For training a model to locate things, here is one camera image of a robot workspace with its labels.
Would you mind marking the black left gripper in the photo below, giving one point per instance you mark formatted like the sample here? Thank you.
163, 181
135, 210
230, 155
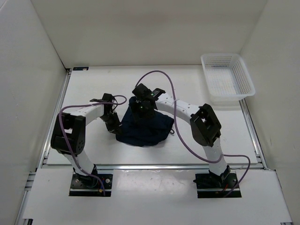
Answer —
116, 125

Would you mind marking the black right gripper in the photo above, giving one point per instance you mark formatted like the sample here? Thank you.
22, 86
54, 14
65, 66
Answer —
148, 116

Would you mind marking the navy blue shorts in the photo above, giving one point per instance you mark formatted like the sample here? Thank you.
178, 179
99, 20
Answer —
145, 132

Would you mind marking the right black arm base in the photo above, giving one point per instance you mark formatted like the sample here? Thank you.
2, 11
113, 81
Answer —
207, 188

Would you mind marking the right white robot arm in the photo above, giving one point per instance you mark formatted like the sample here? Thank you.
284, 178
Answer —
205, 126

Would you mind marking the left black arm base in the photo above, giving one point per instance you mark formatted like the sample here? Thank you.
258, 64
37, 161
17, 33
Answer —
91, 187

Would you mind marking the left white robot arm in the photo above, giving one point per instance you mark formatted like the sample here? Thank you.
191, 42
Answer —
69, 133

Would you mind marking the white perforated plastic basket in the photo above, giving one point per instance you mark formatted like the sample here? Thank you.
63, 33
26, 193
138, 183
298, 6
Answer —
227, 78

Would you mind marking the aluminium front rail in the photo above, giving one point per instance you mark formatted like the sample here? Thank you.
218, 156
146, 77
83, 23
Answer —
172, 167

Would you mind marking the aluminium left side rail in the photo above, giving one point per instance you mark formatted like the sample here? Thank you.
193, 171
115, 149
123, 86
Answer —
44, 154

